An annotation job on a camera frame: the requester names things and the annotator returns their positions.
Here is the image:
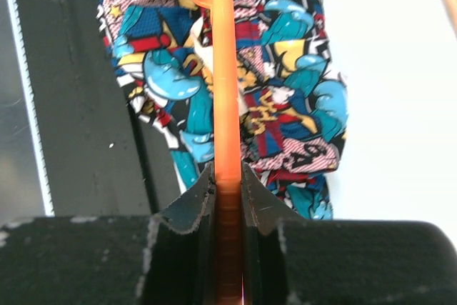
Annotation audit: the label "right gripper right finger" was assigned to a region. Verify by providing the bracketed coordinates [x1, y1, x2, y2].
[241, 165, 456, 304]

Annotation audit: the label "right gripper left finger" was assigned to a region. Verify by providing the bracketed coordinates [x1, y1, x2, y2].
[1, 165, 216, 304]

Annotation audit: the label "orange hanger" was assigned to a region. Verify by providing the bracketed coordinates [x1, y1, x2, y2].
[194, 0, 243, 304]

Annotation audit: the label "comic print shorts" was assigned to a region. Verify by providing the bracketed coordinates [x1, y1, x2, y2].
[97, 0, 348, 220]

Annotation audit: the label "light blue cable duct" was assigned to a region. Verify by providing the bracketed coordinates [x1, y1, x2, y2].
[6, 0, 55, 216]

